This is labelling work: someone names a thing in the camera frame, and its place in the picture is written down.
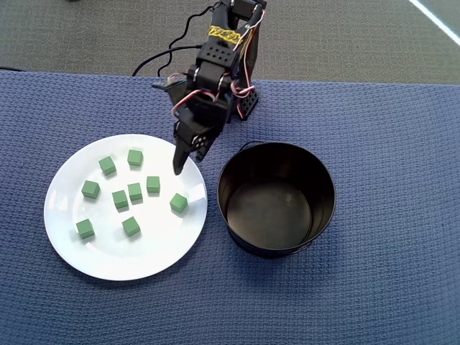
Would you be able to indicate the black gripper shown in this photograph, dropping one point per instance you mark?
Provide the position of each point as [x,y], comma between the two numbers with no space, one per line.
[191,134]

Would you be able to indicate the green cube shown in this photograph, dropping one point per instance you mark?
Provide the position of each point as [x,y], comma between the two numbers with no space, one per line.
[153,184]
[90,189]
[107,165]
[135,191]
[178,202]
[85,229]
[131,227]
[120,199]
[135,157]

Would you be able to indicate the white round plate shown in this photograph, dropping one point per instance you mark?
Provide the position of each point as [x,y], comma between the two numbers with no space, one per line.
[151,251]

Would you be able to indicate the black metal bucket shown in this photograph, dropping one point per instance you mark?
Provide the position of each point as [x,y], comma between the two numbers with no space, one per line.
[273,215]

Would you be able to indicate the blue woven table cloth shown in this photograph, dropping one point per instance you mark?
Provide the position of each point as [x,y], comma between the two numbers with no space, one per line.
[359,287]

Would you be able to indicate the white floor tape line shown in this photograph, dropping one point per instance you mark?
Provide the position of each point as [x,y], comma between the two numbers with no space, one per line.
[435,19]

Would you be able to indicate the black camera circuit board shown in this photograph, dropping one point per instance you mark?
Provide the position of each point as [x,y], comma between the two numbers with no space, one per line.
[169,85]

